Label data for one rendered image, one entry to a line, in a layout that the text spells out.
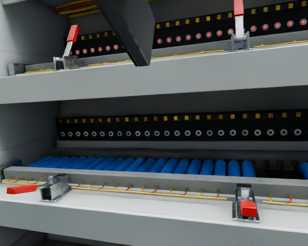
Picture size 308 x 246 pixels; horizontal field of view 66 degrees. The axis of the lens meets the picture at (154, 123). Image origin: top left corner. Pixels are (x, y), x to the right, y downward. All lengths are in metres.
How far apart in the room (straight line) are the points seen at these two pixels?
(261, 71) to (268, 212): 0.16
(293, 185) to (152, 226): 0.17
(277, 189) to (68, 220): 0.28
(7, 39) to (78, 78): 0.23
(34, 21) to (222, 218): 0.55
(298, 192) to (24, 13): 0.59
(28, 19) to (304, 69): 0.53
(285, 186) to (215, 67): 0.17
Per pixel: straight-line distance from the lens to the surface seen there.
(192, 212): 0.31
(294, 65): 0.32
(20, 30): 0.60
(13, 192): 0.34
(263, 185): 0.33
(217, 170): 0.37
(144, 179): 0.35
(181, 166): 0.39
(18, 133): 0.56
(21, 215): 0.42
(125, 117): 0.49
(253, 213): 0.23
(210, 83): 0.31
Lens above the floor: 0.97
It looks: 9 degrees up
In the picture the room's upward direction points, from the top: 2 degrees clockwise
